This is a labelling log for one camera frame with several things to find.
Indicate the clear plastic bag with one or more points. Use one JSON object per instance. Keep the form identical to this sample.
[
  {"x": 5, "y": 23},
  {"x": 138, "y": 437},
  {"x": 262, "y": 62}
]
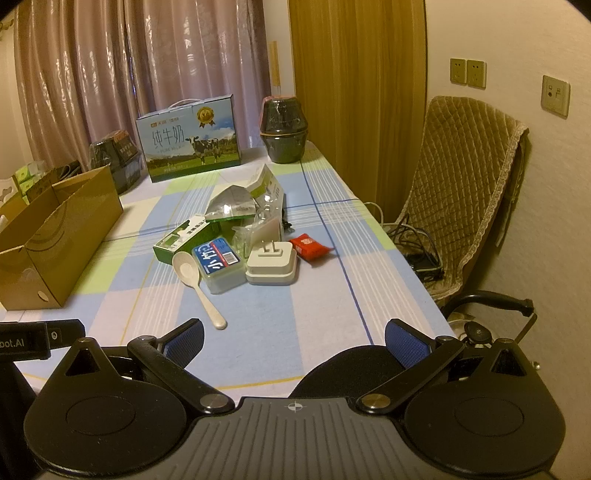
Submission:
[{"x": 251, "y": 230}]

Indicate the clear plastic box blue label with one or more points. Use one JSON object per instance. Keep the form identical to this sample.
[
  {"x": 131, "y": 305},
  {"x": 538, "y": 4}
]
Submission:
[{"x": 219, "y": 267}]

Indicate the pile of green white packets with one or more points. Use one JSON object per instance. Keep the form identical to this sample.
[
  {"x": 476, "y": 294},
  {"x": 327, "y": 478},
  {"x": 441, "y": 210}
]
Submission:
[{"x": 25, "y": 182}]

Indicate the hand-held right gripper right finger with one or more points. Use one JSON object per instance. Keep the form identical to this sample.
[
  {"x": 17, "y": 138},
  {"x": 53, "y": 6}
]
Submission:
[{"x": 408, "y": 344}]

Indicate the beige wall outlet plate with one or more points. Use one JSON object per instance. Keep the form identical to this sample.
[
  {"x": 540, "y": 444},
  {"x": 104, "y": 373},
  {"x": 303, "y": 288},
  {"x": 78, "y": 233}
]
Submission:
[{"x": 555, "y": 97}]

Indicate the wrapped black pot red label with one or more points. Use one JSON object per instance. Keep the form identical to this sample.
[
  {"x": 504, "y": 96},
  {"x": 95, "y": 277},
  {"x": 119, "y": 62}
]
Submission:
[{"x": 282, "y": 129}]

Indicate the red snack packet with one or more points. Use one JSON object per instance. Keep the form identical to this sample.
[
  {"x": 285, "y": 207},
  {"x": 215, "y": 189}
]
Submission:
[{"x": 309, "y": 247}]

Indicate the green white ointment box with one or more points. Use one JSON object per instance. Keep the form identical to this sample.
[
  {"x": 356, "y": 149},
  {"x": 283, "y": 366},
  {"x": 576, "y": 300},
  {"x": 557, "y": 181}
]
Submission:
[{"x": 178, "y": 242}]

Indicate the white power adapter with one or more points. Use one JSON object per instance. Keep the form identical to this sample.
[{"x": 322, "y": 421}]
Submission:
[{"x": 271, "y": 265}]

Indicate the black small device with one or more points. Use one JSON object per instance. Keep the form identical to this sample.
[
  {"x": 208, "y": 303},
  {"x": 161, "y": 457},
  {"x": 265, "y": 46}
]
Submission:
[{"x": 425, "y": 267}]

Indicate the blue milk gift carton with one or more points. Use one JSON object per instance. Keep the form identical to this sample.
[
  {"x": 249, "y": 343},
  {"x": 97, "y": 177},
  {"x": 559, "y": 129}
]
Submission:
[{"x": 184, "y": 143}]

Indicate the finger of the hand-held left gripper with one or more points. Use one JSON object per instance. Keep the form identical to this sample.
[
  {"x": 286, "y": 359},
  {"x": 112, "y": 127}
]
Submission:
[{"x": 69, "y": 333}]

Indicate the silver foil bag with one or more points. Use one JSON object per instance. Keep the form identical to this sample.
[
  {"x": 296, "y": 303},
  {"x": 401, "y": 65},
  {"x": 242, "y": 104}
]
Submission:
[{"x": 228, "y": 201}]

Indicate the pink curtain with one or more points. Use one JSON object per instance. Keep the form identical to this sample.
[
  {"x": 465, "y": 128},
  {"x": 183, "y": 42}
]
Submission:
[{"x": 115, "y": 60}]

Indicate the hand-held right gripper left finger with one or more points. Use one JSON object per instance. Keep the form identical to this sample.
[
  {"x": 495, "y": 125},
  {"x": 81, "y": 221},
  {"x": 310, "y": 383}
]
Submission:
[{"x": 183, "y": 344}]

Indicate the chair with quilted cover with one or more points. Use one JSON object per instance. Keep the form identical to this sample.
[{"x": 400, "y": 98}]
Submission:
[{"x": 461, "y": 184}]

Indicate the brown cardboard box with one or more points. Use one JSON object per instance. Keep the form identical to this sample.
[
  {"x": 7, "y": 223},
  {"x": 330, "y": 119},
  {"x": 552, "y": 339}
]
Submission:
[{"x": 69, "y": 221}]

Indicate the white plastic spoon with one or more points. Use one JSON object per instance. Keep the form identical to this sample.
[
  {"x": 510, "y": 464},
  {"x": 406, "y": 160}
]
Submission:
[{"x": 187, "y": 267}]

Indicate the white green tablet box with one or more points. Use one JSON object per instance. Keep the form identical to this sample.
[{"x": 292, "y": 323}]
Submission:
[{"x": 265, "y": 184}]

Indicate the wrapped black pot dark box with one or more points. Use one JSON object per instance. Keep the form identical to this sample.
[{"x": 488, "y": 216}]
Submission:
[{"x": 113, "y": 159}]

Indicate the checked cloth desktop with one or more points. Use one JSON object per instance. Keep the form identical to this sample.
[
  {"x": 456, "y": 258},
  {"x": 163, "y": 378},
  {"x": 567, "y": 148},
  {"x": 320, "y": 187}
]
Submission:
[{"x": 295, "y": 314}]

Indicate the beige wall socket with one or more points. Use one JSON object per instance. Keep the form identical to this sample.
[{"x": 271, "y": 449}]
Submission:
[
  {"x": 458, "y": 70},
  {"x": 476, "y": 74}
]

